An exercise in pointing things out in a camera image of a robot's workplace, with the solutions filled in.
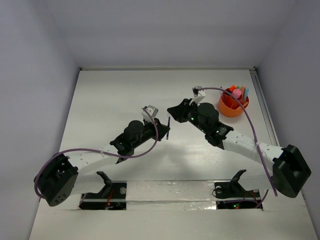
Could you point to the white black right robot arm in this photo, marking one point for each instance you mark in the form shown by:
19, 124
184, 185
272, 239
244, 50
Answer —
289, 169

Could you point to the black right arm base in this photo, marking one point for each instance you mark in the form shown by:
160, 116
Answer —
230, 195

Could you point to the orange marker cap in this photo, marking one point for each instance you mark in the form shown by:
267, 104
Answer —
233, 87

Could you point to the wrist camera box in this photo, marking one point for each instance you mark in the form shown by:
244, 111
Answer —
149, 113
198, 94

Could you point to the blue tip clear highlighter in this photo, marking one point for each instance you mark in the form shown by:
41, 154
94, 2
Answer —
245, 94

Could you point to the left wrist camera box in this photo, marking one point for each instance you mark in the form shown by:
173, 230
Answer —
149, 113

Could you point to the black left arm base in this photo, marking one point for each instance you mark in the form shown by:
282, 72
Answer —
111, 197

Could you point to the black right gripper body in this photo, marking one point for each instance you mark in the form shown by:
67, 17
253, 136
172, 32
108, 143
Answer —
193, 112

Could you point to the peach translucent marker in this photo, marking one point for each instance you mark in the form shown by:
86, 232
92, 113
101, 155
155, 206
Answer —
239, 108

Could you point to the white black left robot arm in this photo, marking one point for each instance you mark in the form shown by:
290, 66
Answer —
78, 171

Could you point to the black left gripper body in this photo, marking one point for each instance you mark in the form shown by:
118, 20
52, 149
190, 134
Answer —
155, 120

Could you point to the blue ballpoint pen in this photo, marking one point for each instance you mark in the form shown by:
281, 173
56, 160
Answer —
222, 93

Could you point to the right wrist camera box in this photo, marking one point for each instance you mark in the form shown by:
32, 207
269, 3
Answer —
198, 94

